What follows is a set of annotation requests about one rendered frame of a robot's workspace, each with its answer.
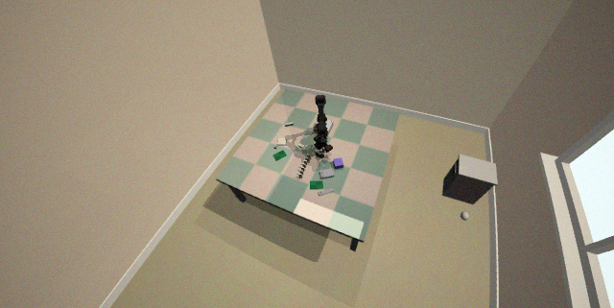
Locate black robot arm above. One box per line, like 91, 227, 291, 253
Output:
314, 95, 328, 150

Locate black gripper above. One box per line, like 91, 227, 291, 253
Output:
314, 136, 333, 153

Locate grey flat bar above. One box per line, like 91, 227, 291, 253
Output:
319, 187, 334, 195

